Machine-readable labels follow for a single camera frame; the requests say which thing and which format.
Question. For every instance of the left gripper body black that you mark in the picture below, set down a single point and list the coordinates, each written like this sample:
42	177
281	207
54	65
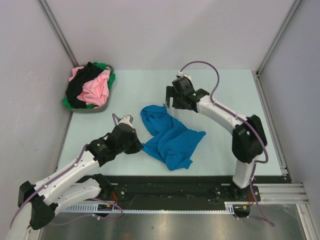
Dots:
131	146

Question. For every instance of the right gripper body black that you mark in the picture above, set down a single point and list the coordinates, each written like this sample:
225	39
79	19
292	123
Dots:
177	102

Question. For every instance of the grey laundry basket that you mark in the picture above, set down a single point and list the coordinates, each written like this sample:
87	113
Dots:
97	92

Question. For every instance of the blue t shirt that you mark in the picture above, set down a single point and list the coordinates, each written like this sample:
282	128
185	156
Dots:
172	143

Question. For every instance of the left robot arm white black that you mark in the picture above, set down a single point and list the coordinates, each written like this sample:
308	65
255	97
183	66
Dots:
39	203

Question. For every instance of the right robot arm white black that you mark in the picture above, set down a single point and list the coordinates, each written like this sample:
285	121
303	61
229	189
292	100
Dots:
248	136

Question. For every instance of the pink t shirt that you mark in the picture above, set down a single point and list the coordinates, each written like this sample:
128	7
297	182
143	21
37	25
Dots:
96	87

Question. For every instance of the black t shirt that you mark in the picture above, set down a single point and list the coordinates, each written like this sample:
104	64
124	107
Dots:
75	86

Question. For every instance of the green t shirt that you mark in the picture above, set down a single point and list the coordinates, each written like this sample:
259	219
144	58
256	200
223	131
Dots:
100	66

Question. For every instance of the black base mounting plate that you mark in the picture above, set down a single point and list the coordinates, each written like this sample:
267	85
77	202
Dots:
177	192

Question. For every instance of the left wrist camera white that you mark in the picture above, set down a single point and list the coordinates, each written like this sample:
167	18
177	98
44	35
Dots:
128	120

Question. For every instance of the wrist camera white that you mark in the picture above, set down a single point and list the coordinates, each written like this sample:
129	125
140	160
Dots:
181	74
128	120

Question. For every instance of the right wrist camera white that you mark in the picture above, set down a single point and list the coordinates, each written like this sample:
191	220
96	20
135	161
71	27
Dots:
181	74

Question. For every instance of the white slotted cable duct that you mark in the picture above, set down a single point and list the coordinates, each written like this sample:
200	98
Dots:
106	208

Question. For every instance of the aluminium frame rail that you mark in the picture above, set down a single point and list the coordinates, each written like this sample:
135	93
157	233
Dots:
282	193

